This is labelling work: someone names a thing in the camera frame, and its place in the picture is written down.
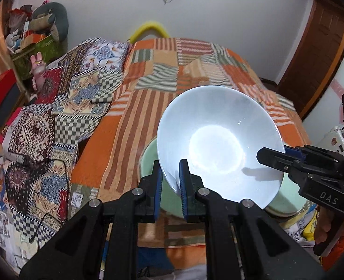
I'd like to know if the green bowl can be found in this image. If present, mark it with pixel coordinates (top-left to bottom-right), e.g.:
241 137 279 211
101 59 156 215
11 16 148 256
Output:
139 138 306 220

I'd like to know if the black cable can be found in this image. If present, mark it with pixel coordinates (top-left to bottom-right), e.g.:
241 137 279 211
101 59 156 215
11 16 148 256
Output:
28 157 71 243

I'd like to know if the brown wooden door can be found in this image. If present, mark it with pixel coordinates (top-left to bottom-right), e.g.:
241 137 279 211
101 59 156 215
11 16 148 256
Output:
277 0 344 118

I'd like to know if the yellow cloth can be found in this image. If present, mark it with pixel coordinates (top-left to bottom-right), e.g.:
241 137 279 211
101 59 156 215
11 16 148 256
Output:
301 210 319 240

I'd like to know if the patchwork patterned quilt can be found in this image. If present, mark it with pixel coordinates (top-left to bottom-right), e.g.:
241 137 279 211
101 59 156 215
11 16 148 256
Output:
0 37 130 270

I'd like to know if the green cardboard box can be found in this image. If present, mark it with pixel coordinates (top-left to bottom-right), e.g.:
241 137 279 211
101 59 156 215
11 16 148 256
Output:
12 34 60 79

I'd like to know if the white bowl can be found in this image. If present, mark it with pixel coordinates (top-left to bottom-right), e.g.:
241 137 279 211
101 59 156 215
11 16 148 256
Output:
157 85 286 210

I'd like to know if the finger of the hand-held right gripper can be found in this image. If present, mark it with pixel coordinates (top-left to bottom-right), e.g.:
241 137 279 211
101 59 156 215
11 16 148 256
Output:
285 144 344 167
256 147 295 179

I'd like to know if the orange striped blanket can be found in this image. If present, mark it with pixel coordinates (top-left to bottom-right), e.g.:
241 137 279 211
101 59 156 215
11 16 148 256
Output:
68 37 312 249

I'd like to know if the pile of toys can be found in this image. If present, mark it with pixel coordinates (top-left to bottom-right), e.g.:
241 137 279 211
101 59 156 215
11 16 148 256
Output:
5 4 34 53

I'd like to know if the person's right hand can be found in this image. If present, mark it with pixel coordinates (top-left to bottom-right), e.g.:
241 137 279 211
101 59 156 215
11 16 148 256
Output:
314 208 337 245

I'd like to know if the white sticker-covered appliance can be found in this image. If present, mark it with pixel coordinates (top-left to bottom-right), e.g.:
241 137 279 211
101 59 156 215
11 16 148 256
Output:
320 125 344 156

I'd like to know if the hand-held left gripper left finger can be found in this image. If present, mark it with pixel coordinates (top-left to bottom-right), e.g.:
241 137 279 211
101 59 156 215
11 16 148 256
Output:
20 160 163 280

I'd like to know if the pink rabbit toy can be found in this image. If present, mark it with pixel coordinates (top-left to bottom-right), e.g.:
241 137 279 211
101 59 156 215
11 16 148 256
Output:
30 51 48 91

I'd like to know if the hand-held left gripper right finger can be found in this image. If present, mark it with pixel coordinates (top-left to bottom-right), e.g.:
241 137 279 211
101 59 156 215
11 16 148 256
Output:
179 159 327 280

